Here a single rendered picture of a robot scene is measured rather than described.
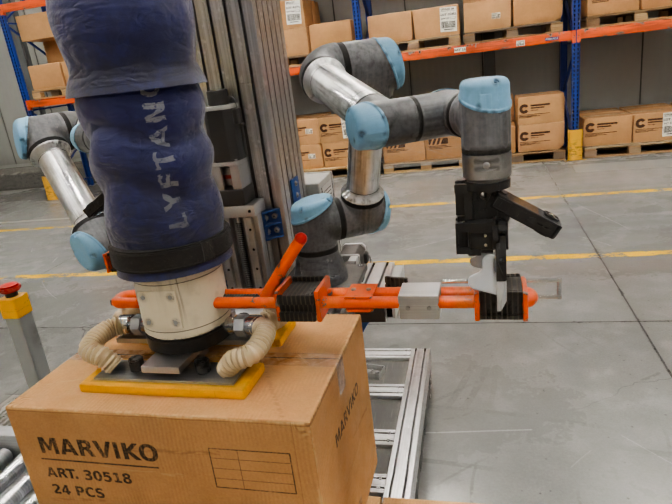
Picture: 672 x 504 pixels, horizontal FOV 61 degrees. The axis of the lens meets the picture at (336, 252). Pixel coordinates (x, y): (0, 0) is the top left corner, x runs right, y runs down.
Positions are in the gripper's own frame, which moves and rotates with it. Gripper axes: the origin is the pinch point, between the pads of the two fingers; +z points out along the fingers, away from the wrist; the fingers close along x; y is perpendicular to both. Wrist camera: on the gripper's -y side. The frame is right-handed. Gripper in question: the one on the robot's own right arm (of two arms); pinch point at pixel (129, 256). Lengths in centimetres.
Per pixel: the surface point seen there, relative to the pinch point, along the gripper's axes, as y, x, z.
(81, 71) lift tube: 27, -36, -43
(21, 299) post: -63, 23, 21
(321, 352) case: 55, -24, 14
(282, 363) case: 49, -28, 14
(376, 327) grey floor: 15, 197, 120
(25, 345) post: -65, 20, 37
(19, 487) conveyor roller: -48, -12, 66
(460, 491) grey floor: 72, 60, 121
